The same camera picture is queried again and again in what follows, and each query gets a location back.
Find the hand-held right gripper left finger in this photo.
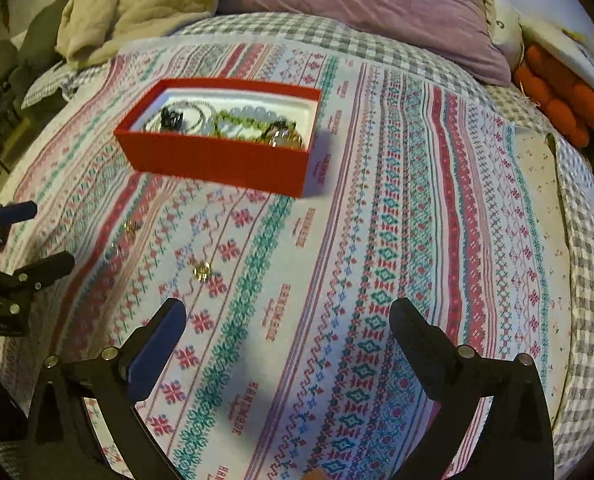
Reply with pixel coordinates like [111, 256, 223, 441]
[24, 298, 186, 480]

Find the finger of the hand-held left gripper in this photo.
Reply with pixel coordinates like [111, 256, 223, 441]
[0, 252, 76, 311]
[0, 200, 38, 226]

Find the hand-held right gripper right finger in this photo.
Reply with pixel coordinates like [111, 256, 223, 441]
[389, 298, 555, 480]

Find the black hair clip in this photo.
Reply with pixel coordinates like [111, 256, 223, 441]
[159, 107, 184, 130]

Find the red cardboard box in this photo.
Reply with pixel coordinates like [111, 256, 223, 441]
[114, 77, 322, 198]

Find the clear crystal bead bracelet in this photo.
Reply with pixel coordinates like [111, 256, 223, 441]
[144, 103, 215, 134]

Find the green bead bracelet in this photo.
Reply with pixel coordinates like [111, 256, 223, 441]
[213, 109, 278, 138]

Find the gold ornament jewelry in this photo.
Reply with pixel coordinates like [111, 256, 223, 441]
[263, 121, 308, 151]

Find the blue bead bracelet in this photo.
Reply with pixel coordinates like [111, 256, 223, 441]
[226, 104, 284, 124]

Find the patterned striped blanket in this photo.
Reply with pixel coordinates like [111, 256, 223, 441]
[0, 42, 578, 480]

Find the beige floral cloth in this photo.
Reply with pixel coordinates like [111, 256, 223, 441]
[514, 127, 574, 377]

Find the beige quilted jacket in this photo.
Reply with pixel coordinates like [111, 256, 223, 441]
[57, 0, 274, 69]

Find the orange plush toy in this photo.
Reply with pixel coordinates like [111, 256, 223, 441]
[513, 44, 594, 149]

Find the white plush toy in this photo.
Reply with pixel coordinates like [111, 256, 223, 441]
[477, 0, 594, 92]

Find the purple pillow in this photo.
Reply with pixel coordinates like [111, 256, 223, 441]
[217, 0, 514, 87]

